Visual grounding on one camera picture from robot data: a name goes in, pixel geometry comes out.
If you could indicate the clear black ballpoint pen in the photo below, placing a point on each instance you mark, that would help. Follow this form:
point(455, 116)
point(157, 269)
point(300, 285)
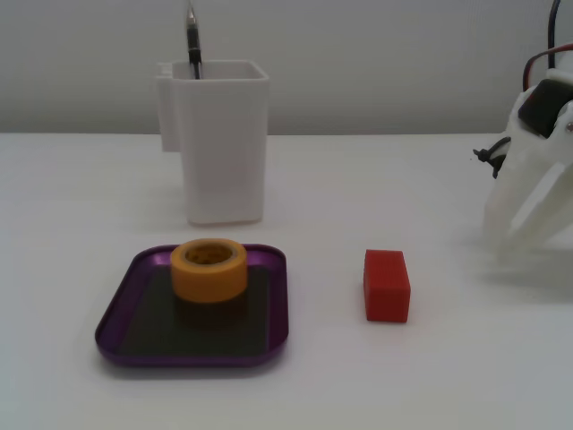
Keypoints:
point(193, 45)

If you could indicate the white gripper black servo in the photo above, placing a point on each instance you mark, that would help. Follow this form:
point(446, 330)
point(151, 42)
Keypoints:
point(539, 167)

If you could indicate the purple metal tray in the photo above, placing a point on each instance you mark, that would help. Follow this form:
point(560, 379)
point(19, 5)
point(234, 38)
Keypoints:
point(188, 331)

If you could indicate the white square pen holder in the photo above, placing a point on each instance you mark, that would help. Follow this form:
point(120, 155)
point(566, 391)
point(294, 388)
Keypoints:
point(224, 157)

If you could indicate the yellow tape roll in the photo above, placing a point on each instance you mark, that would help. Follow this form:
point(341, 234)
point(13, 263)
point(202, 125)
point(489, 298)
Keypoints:
point(210, 280)

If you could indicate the red ribbed plastic block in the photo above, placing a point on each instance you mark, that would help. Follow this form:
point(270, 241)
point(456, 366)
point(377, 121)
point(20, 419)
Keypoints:
point(387, 291)

